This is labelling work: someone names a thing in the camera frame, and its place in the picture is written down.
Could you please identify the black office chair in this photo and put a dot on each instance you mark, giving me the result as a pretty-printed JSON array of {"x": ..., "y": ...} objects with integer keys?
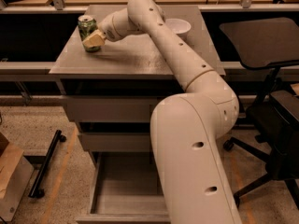
[{"x": 270, "y": 44}]

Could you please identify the black table leg left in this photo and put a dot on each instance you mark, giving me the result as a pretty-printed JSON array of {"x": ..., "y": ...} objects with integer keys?
[{"x": 43, "y": 163}]

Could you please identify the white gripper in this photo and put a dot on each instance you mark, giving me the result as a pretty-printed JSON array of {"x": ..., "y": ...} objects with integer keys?
[{"x": 107, "y": 28}]

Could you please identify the grey top drawer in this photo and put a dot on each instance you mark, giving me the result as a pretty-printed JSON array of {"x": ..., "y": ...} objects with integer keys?
[{"x": 115, "y": 100}]

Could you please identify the wooden box on floor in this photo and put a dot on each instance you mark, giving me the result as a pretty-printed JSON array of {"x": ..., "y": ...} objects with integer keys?
[{"x": 15, "y": 173}]

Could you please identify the green soda can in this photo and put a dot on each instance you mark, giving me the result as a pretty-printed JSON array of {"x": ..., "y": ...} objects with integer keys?
[{"x": 87, "y": 25}]

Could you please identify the grey open bottom drawer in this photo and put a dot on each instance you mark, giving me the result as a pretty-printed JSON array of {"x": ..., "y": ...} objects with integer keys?
[{"x": 126, "y": 189}]

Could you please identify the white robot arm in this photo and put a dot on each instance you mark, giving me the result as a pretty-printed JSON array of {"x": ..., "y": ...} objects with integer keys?
[{"x": 184, "y": 128}]

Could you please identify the white ceramic bowl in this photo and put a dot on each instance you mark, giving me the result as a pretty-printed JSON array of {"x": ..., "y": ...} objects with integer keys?
[{"x": 179, "y": 27}]

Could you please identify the grey middle drawer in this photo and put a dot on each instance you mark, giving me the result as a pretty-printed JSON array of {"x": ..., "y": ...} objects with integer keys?
[{"x": 115, "y": 137}]

